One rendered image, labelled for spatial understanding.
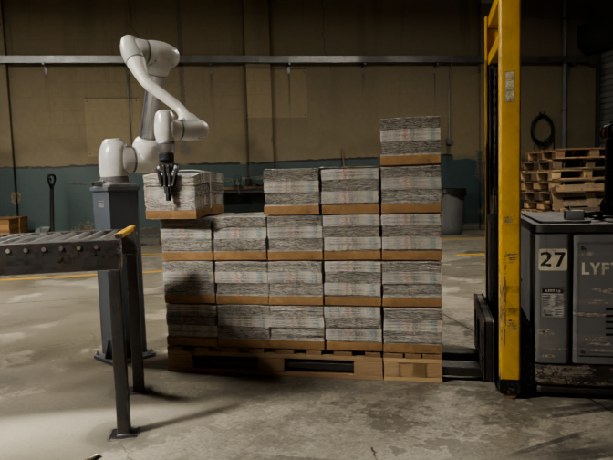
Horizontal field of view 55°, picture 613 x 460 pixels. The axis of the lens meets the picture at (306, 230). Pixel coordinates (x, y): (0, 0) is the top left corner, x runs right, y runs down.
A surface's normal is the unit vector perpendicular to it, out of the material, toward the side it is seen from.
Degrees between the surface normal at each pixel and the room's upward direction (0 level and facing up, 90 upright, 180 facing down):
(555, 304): 90
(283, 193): 90
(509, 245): 90
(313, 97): 90
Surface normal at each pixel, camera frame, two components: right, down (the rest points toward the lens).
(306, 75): 0.16, 0.08
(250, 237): -0.21, 0.09
